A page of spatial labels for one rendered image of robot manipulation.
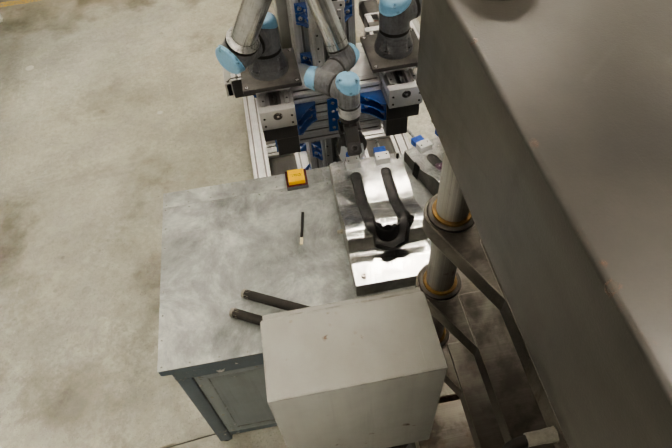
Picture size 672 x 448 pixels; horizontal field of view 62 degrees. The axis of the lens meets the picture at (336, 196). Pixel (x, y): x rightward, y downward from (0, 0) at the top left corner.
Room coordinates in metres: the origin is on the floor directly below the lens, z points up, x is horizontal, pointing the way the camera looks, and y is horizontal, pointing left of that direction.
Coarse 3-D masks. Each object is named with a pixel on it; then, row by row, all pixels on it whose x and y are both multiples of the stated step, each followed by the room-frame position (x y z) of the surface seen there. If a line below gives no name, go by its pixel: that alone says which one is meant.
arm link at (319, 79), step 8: (328, 64) 1.47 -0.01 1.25; (336, 64) 1.48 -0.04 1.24; (312, 72) 1.44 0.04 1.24; (320, 72) 1.44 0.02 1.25; (328, 72) 1.43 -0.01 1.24; (336, 72) 1.45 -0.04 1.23; (304, 80) 1.44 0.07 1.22; (312, 80) 1.42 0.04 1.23; (320, 80) 1.41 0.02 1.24; (328, 80) 1.40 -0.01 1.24; (312, 88) 1.42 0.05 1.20; (320, 88) 1.40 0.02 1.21; (328, 88) 1.38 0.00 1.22
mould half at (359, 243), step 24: (336, 168) 1.34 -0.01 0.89; (360, 168) 1.33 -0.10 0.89; (336, 192) 1.23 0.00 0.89; (384, 192) 1.22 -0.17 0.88; (408, 192) 1.21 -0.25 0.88; (360, 216) 1.10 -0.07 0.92; (384, 216) 1.08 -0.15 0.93; (360, 240) 1.00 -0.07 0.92; (360, 264) 0.95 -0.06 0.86; (384, 264) 0.94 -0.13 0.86; (408, 264) 0.93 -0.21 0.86; (360, 288) 0.87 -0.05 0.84; (384, 288) 0.88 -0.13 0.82
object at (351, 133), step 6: (348, 126) 1.35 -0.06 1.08; (354, 126) 1.35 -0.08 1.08; (348, 132) 1.33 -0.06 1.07; (354, 132) 1.33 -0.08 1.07; (348, 138) 1.31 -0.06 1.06; (354, 138) 1.31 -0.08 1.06; (348, 144) 1.30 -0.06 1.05; (354, 144) 1.29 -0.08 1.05; (360, 144) 1.30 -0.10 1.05; (348, 150) 1.28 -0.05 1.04; (354, 150) 1.28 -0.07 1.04; (360, 150) 1.28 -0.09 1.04
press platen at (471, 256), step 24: (432, 216) 0.61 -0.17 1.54; (432, 240) 0.58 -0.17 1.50; (456, 240) 0.55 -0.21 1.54; (480, 240) 0.55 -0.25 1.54; (456, 264) 0.53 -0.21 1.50; (480, 264) 0.50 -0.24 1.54; (480, 288) 0.47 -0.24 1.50; (504, 312) 0.42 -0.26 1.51; (528, 360) 0.33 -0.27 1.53; (552, 408) 0.25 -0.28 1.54; (528, 432) 0.23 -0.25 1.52; (552, 432) 0.22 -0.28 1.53
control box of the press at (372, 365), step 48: (288, 336) 0.43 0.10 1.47; (336, 336) 0.42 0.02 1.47; (384, 336) 0.41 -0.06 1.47; (432, 336) 0.41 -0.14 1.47; (288, 384) 0.35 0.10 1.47; (336, 384) 0.34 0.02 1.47; (384, 384) 0.34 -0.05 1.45; (432, 384) 0.35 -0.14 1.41; (288, 432) 0.32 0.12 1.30; (336, 432) 0.33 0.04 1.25; (384, 432) 0.34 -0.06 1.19
